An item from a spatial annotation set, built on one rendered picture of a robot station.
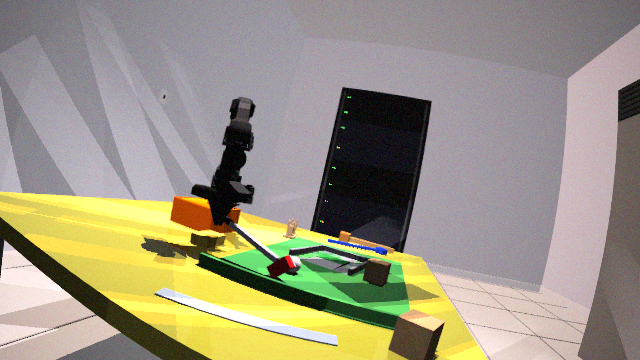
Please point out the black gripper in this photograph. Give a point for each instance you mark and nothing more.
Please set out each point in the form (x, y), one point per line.
(217, 201)

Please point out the white ball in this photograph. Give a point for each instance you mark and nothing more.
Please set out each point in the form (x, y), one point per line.
(297, 263)

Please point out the white curved flat strip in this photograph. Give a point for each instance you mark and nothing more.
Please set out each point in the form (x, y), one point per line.
(248, 320)

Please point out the blue golf putter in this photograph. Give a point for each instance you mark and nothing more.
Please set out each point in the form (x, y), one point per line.
(381, 251)

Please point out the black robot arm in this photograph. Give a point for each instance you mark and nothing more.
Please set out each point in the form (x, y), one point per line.
(236, 138)

